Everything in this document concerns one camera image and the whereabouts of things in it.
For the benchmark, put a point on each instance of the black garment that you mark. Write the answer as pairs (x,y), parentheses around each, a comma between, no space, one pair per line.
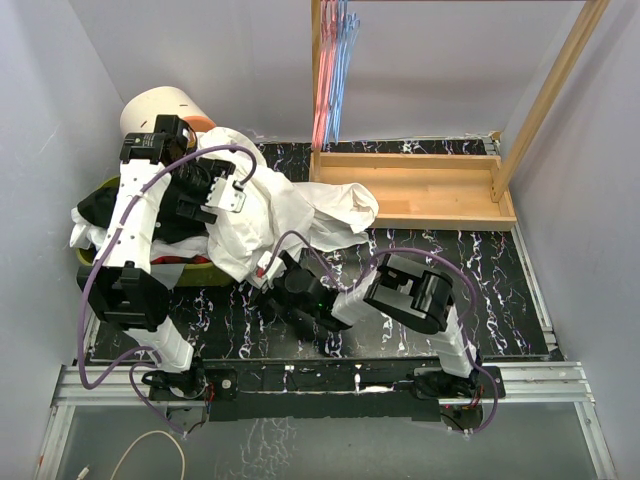
(97,208)

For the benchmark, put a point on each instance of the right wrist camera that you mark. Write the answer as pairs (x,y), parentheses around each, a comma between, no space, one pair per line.
(268,267)

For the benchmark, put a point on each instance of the white shirt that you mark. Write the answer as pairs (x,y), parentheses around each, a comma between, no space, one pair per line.
(329,217)

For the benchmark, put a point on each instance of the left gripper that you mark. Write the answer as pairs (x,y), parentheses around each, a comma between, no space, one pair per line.
(191,206)

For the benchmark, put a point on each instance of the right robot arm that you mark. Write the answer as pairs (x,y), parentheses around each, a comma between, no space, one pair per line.
(408,292)

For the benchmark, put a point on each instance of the green laundry basket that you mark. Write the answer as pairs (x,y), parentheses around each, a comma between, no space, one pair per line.
(172,275)

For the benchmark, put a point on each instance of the white clothes in basket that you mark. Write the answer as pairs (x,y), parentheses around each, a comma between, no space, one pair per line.
(193,250)

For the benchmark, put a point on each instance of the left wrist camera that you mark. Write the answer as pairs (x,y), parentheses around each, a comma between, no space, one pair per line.
(227,194)

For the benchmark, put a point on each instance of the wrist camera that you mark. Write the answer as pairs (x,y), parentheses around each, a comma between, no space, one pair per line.
(227,194)
(268,267)

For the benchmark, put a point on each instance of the pink hangers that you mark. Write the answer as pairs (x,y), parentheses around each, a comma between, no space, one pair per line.
(323,20)

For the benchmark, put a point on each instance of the blue hangers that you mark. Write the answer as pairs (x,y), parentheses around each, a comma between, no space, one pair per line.
(346,26)

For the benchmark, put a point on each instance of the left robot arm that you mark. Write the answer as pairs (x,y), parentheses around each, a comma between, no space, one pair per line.
(165,174)

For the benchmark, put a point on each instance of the white cylindrical bin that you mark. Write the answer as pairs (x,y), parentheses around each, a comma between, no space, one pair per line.
(139,114)

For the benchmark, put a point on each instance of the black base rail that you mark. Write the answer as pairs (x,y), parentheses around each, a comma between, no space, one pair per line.
(232,390)

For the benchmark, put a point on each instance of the wooden clothes rack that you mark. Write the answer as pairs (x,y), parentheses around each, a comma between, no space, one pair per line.
(449,191)

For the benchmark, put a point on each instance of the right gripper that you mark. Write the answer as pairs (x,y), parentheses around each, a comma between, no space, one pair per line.
(273,292)

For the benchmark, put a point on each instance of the aluminium frame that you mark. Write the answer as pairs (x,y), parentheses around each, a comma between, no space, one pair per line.
(551,382)

